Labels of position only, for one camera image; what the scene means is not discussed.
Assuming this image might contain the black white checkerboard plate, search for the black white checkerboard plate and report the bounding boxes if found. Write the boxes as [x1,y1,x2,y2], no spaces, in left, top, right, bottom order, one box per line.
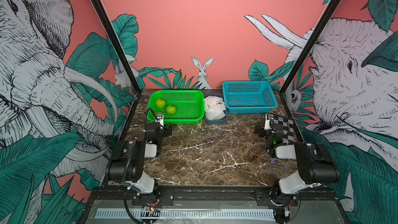
[271,115,294,144]

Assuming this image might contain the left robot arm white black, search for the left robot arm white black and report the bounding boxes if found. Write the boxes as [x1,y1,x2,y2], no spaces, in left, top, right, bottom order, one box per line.
[105,122,172,194]

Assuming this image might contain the bright green plastic basket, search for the bright green plastic basket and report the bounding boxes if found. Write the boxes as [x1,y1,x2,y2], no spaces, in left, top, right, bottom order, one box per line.
[147,90,205,124]

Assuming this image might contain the teal plastic basket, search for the teal plastic basket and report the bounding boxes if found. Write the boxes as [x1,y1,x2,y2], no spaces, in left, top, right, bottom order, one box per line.
[222,81,278,114]

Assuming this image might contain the black front mounting rail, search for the black front mounting rail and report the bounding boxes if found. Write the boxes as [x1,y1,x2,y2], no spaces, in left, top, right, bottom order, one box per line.
[88,185,337,207]

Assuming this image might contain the black frame post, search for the black frame post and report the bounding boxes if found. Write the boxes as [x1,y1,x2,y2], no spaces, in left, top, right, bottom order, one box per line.
[90,0,141,93]
[279,0,341,94]

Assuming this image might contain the dark blue small bin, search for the dark blue small bin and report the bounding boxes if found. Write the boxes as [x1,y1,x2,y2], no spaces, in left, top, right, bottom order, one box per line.
[204,93,229,125]

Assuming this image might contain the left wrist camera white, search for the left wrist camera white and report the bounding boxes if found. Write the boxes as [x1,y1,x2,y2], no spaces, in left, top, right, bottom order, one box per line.
[156,113,164,129]

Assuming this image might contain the green custard apple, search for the green custard apple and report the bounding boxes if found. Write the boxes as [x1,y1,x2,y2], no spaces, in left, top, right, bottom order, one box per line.
[166,105,177,115]
[155,98,166,109]

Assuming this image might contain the green custard apple front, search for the green custard apple front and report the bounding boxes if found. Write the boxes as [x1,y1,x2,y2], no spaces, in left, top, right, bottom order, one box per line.
[166,105,177,115]

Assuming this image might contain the stack of white foam nets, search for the stack of white foam nets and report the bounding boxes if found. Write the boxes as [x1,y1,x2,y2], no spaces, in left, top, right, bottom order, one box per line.
[204,95,226,121]

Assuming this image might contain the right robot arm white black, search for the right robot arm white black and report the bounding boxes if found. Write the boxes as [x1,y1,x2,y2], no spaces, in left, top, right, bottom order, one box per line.
[254,116,340,197]

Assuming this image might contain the white slotted cable duct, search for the white slotted cable duct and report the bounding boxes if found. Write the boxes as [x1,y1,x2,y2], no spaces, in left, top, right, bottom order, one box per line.
[94,208,276,222]

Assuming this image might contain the green custard apple rear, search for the green custard apple rear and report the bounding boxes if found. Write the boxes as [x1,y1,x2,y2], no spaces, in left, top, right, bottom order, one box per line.
[155,98,166,109]

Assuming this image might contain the black right frame post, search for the black right frame post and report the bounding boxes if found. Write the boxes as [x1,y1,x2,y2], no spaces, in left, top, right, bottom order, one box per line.
[279,0,341,94]

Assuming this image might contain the black left frame post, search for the black left frame post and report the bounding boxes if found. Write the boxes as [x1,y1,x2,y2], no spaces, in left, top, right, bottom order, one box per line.
[90,0,141,93]

